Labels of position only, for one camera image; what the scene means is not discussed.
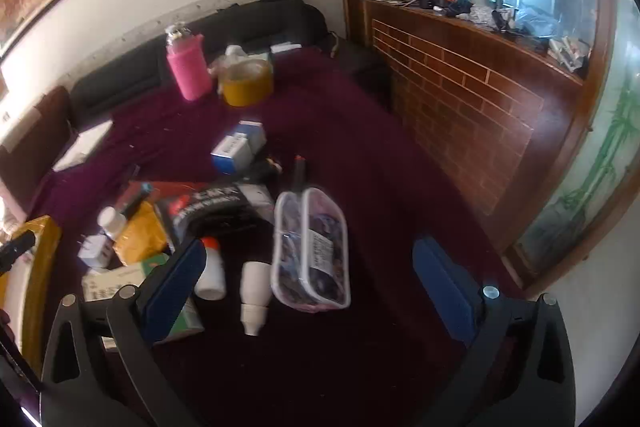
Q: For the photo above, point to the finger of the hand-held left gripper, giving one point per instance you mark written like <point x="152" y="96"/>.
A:
<point x="17" y="248"/>

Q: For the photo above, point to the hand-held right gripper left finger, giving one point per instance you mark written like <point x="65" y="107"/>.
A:
<point x="170" y="289"/>

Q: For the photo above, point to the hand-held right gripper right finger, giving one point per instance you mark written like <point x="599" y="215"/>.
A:
<point x="445" y="292"/>

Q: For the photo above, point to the blue white medicine box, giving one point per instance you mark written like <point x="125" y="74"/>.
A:
<point x="256" y="132"/>
<point x="232" y="153"/>

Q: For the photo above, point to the yellow box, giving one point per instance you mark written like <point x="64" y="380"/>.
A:
<point x="37" y="267"/>

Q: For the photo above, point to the white bottle red cap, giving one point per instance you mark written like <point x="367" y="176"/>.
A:
<point x="212" y="269"/>

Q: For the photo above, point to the yellow packet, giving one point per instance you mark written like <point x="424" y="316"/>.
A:
<point x="142" y="234"/>

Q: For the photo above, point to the green white box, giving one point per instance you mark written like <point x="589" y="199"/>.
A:
<point x="107" y="287"/>

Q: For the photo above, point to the white charger plug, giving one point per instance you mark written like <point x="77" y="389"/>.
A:
<point x="95" y="252"/>

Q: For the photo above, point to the white nozzle bottle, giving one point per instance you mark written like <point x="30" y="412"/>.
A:
<point x="255" y="292"/>

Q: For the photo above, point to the white pill bottle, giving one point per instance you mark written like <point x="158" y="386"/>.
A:
<point x="111" y="222"/>

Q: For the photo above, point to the black marker teal tip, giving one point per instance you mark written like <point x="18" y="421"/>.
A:
<point x="134" y="203"/>

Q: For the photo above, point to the black packet red print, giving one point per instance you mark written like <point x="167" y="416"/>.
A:
<point x="215" y="207"/>

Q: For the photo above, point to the brown cushion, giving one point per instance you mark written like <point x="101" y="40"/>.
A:
<point x="35" y="142"/>

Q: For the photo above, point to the white flat box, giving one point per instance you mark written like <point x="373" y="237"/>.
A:
<point x="82" y="146"/>

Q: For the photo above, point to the clear zip pouch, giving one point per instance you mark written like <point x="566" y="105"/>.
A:
<point x="310" y="252"/>

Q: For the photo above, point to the black marker yellow tip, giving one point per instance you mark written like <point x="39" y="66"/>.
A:
<point x="262" y="169"/>

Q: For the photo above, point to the black pen red tip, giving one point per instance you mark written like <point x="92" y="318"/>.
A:
<point x="300" y="172"/>

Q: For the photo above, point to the wooden brick pattern partition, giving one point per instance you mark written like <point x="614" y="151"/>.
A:
<point x="450" y="107"/>

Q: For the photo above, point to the bamboo print glass panel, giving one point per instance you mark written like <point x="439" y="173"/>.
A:
<point x="590" y="177"/>

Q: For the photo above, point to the yellow tape roll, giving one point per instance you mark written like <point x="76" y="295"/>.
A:
<point x="247" y="88"/>

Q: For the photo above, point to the pink knit sleeve bottle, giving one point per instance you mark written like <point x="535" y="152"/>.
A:
<point x="189" y="67"/>

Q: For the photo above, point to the dark sofa backrest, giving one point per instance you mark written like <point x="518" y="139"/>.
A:
<point x="150" y="62"/>

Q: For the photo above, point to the white plastic item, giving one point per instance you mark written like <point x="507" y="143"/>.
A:
<point x="231" y="57"/>

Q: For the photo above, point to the thin book stack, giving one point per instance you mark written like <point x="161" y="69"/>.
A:
<point x="285" y="48"/>

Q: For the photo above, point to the silver foil packets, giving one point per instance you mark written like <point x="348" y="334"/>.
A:
<point x="567" y="49"/>

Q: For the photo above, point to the blue plastic bag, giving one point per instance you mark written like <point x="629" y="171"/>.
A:
<point x="530" y="19"/>

